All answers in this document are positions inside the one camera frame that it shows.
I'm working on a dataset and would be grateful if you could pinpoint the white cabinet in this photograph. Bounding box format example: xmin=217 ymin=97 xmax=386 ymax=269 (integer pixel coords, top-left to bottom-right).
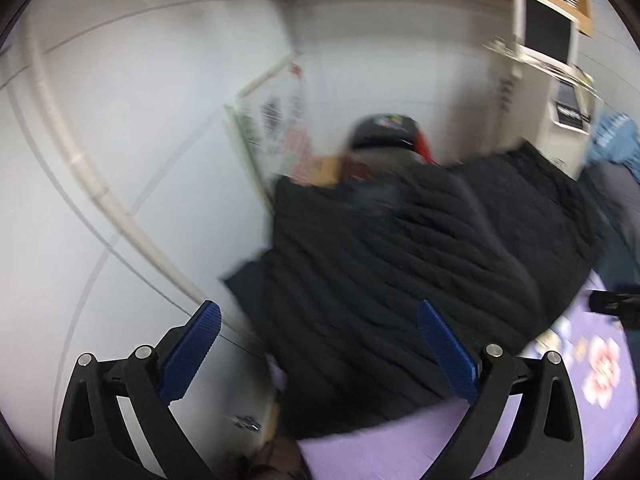
xmin=487 ymin=0 xmax=603 ymax=177

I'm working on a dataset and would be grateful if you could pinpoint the white framed monitor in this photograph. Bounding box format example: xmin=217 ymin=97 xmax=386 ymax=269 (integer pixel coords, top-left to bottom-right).
xmin=514 ymin=0 xmax=582 ymax=70

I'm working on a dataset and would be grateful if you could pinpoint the blue denim cloth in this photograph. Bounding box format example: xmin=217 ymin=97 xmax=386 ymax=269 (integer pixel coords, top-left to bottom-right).
xmin=584 ymin=112 xmax=640 ymax=182

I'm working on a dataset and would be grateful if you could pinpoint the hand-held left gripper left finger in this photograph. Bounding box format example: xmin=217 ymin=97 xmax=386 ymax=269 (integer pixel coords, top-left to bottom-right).
xmin=54 ymin=300 xmax=223 ymax=480

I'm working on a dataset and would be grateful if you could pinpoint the purple floral bedsheet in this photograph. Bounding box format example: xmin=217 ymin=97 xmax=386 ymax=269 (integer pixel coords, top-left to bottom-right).
xmin=270 ymin=270 xmax=640 ymax=480

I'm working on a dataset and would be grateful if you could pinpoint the black quilted jacket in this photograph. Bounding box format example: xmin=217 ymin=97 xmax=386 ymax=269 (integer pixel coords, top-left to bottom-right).
xmin=220 ymin=140 xmax=609 ymax=442

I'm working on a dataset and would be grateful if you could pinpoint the white pipe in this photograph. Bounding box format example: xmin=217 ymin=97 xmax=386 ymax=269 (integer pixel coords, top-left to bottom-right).
xmin=24 ymin=22 xmax=213 ymax=307

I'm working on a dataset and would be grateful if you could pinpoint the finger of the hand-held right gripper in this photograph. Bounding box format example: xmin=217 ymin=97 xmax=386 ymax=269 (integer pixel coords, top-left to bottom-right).
xmin=588 ymin=289 xmax=640 ymax=332

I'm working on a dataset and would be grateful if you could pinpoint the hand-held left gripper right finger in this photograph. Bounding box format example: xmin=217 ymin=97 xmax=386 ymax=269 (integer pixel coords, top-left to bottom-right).
xmin=417 ymin=299 xmax=586 ymax=480

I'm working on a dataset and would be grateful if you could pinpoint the dark teal cloth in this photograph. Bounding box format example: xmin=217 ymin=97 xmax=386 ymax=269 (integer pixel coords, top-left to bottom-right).
xmin=577 ymin=160 xmax=640 ymax=292

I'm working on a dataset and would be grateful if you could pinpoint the framed wall poster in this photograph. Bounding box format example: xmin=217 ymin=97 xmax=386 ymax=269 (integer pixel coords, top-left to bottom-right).
xmin=224 ymin=51 xmax=313 ymax=217

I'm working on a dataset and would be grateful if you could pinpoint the cardboard box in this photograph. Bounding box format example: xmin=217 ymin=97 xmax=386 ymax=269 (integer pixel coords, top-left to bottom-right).
xmin=294 ymin=154 xmax=352 ymax=187

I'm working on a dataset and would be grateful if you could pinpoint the black and red cap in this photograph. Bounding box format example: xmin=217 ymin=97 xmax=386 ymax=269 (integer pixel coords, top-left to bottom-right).
xmin=345 ymin=114 xmax=442 ymax=167

